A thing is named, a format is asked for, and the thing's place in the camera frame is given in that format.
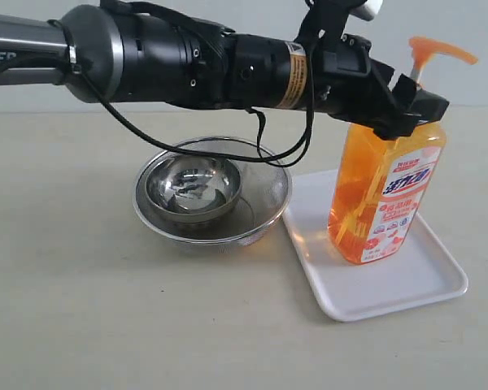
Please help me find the steel mesh strainer basket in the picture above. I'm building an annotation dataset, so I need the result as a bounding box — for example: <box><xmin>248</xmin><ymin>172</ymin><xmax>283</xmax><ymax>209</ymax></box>
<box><xmin>133</xmin><ymin>151</ymin><xmax>292</xmax><ymax>252</ymax></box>

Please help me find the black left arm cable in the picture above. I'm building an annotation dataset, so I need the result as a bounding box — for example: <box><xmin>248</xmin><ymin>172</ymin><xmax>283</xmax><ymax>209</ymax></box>
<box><xmin>48</xmin><ymin>0</ymin><xmax>334</xmax><ymax>168</ymax></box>

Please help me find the orange dish soap pump bottle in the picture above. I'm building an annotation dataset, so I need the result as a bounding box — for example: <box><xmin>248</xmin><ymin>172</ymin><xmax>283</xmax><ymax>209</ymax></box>
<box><xmin>328</xmin><ymin>37</ymin><xmax>478</xmax><ymax>265</ymax></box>

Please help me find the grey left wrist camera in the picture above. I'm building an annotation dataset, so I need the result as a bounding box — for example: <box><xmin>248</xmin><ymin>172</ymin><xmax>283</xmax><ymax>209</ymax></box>
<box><xmin>350</xmin><ymin>0</ymin><xmax>383</xmax><ymax>21</ymax></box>

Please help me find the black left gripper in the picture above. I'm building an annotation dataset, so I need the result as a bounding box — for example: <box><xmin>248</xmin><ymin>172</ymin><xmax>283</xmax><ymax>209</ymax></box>
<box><xmin>295</xmin><ymin>1</ymin><xmax>449</xmax><ymax>141</ymax></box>

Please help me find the white rectangular plastic tray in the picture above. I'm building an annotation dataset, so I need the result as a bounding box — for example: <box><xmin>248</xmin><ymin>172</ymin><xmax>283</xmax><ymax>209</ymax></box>
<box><xmin>283</xmin><ymin>170</ymin><xmax>468</xmax><ymax>322</ymax></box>

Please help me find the small stainless steel bowl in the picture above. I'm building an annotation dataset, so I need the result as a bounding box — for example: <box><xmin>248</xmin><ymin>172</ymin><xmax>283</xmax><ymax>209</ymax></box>
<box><xmin>144</xmin><ymin>155</ymin><xmax>242</xmax><ymax>224</ymax></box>

